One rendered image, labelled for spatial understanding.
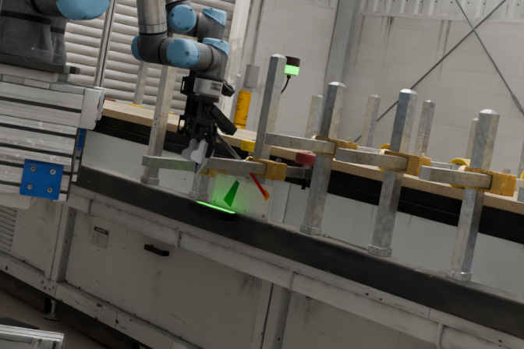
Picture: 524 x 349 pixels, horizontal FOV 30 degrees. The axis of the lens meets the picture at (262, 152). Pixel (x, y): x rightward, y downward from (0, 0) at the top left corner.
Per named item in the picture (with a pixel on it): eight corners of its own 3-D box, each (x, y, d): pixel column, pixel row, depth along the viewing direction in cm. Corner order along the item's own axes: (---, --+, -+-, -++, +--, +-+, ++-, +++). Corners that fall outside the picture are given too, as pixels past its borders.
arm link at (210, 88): (210, 81, 270) (230, 84, 264) (207, 96, 270) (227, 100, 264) (189, 76, 264) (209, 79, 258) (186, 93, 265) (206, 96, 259)
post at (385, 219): (376, 275, 249) (410, 89, 247) (366, 271, 252) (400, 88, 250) (384, 275, 252) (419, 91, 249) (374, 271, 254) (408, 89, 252)
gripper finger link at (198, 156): (182, 171, 263) (189, 138, 263) (199, 174, 267) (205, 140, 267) (189, 174, 261) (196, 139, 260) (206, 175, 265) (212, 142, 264)
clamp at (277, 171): (272, 180, 279) (275, 162, 279) (241, 171, 289) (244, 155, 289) (286, 181, 283) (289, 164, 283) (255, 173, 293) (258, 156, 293)
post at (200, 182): (196, 206, 304) (222, 53, 301) (189, 203, 306) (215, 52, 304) (204, 206, 306) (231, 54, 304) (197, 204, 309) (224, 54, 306)
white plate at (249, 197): (267, 221, 279) (273, 187, 278) (209, 203, 298) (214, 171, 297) (268, 221, 279) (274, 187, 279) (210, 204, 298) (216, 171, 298)
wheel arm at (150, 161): (146, 170, 284) (149, 155, 284) (139, 167, 286) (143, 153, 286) (256, 181, 314) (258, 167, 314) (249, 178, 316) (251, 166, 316)
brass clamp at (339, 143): (341, 160, 260) (344, 141, 260) (305, 152, 270) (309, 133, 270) (355, 161, 264) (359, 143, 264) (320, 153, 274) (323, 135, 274)
